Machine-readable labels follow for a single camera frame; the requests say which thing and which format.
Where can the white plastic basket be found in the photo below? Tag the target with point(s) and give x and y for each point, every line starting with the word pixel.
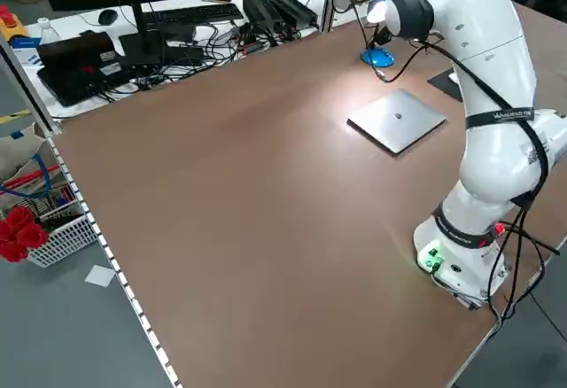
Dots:
pixel 66 242

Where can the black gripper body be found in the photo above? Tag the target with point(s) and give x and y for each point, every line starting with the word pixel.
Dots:
pixel 381 33

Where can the blue and white carton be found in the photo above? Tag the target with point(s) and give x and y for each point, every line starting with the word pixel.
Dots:
pixel 26 44

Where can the red stick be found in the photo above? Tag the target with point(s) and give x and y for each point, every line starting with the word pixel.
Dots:
pixel 31 176

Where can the red artificial flowers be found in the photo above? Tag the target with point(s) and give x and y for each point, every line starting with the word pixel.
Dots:
pixel 22 233

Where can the cluttered white desk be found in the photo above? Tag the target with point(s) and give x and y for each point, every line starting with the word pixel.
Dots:
pixel 66 20

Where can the black bench power supply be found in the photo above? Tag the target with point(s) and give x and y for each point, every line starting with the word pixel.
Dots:
pixel 294 9
pixel 261 11

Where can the black equipment case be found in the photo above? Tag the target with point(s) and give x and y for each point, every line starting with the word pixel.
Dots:
pixel 66 82

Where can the white paper bag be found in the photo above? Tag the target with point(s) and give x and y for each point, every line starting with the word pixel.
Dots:
pixel 17 149

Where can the yellow emergency stop box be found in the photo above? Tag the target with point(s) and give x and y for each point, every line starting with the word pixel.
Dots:
pixel 9 22

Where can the grey closed laptop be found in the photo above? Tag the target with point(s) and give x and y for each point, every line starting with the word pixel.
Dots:
pixel 398 122

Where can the black mouse pad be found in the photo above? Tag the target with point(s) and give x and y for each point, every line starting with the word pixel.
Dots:
pixel 440 82

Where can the black monitor stand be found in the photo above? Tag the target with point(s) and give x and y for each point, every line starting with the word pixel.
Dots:
pixel 139 16

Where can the blue desk lamp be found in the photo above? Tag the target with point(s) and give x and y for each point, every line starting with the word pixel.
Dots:
pixel 376 58

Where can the clear bottle with white cap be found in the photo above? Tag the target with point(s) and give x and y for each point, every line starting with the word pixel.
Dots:
pixel 48 33

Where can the white paper sheet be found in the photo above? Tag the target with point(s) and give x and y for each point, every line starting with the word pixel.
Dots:
pixel 101 276

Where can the black computer mouse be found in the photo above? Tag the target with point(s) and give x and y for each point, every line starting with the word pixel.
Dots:
pixel 108 16

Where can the black keyboard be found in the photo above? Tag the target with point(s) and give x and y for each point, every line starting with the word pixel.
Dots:
pixel 195 13

